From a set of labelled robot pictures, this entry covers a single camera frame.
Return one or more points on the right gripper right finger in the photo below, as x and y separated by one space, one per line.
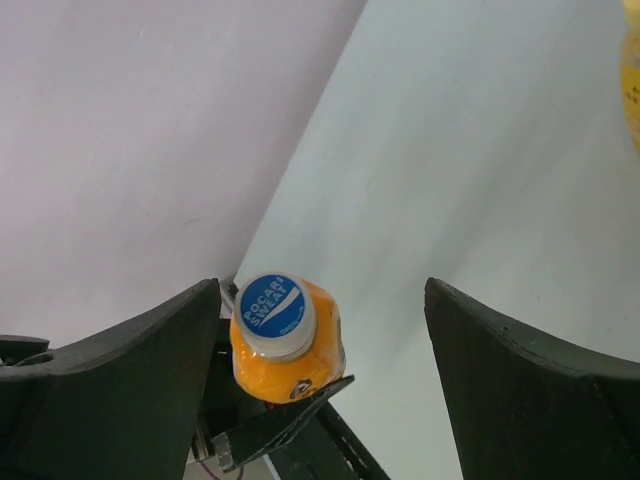
524 404

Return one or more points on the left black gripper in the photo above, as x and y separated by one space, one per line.
306 439

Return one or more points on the yellow juice bottle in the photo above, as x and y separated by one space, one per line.
629 69

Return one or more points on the orange Pocari Sweat bottle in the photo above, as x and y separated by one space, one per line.
280 382

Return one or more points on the blue white bottle cap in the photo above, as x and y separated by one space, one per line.
276 315

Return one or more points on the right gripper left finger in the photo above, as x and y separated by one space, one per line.
119 404

